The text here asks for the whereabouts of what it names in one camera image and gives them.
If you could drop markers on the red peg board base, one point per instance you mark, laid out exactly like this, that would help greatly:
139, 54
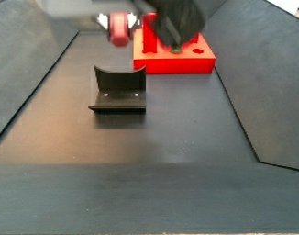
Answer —
195, 60

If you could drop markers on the green pentagon peg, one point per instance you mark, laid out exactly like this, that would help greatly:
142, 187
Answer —
175, 49

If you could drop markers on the red square peg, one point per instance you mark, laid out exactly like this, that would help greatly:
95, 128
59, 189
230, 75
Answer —
150, 38

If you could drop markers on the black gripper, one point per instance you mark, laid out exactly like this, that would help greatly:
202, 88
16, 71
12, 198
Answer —
179, 21

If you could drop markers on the black curved peg holder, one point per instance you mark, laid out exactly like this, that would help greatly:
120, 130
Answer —
120, 90

